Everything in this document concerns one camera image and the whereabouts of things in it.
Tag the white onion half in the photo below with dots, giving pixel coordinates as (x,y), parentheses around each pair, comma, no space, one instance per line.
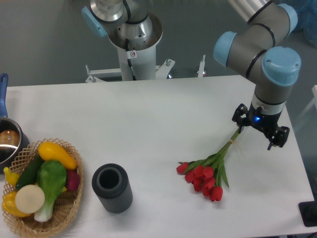
(29,199)

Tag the yellow bell pepper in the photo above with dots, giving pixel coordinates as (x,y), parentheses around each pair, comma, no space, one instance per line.
(8,205)

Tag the black device at edge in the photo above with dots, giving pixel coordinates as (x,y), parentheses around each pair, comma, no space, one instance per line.
(308,211)

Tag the red radish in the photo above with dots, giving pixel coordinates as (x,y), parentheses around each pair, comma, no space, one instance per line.
(72,180)

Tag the blue handled saucepan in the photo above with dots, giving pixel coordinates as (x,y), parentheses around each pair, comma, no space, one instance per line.
(12,139)

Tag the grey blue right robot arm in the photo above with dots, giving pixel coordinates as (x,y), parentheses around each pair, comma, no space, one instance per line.
(269,24)

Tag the yellow squash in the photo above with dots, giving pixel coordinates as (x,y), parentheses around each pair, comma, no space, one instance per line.
(52,151)

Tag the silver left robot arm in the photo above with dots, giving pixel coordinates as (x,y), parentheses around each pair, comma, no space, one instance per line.
(135,33)

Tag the woven wicker basket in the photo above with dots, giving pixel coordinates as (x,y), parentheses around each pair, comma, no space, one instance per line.
(65,207)

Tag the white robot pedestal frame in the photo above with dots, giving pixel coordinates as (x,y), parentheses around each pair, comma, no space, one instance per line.
(134,65)

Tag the red tulip bouquet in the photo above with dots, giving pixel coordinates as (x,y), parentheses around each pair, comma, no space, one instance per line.
(206,175)

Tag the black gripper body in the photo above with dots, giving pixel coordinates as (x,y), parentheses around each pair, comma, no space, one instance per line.
(266,124)

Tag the green bok choy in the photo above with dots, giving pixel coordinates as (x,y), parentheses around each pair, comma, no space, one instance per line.
(51,179)

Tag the dark grey ribbed vase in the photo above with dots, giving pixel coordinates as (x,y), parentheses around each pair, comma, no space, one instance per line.
(110,183)

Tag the dark green cucumber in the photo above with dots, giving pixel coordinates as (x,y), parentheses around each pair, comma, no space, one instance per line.
(29,174)

